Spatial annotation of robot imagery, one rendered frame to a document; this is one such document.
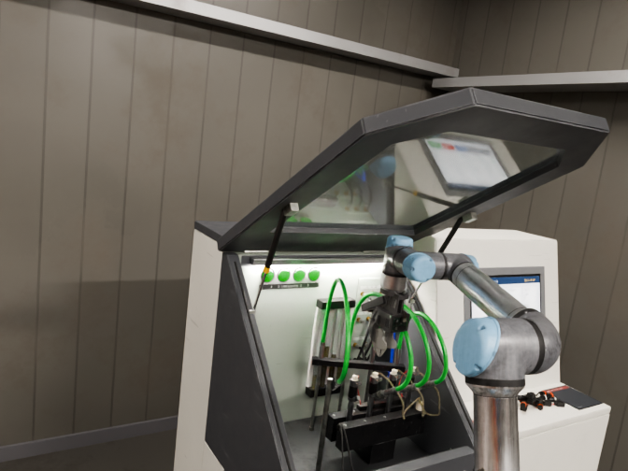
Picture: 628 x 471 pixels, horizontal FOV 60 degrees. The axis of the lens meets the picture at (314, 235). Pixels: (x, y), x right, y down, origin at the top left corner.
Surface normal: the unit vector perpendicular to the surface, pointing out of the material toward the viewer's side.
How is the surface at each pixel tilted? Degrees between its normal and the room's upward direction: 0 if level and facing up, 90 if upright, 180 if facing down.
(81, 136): 90
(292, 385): 90
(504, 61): 90
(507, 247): 76
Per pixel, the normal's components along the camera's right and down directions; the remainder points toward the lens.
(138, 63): 0.54, 0.21
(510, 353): 0.31, -0.13
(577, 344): -0.84, -0.01
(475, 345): -0.95, -0.18
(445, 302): 0.53, -0.04
